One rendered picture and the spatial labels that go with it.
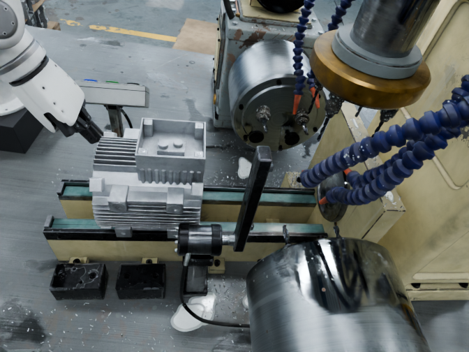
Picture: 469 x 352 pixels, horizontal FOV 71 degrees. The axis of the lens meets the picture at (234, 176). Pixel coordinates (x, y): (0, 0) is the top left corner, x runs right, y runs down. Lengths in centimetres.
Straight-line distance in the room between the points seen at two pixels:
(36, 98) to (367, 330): 59
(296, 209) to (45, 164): 72
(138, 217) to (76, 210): 27
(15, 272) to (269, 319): 61
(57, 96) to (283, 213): 57
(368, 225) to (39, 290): 70
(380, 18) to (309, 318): 40
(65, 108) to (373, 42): 50
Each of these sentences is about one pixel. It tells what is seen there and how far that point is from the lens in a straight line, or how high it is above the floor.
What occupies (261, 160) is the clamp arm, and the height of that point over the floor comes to 125.
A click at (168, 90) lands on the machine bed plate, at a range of 133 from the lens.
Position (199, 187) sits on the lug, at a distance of 61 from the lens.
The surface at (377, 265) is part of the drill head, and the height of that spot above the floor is 116.
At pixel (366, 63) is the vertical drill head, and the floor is 135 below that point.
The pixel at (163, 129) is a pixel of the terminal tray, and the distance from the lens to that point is 66.
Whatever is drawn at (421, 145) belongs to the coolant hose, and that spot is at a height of 136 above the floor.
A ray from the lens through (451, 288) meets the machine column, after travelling 96.
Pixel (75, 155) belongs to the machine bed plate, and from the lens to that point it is 110.
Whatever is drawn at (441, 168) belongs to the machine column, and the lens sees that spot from 71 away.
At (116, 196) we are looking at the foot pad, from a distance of 62.
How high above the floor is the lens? 156
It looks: 48 degrees down
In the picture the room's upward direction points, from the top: 12 degrees clockwise
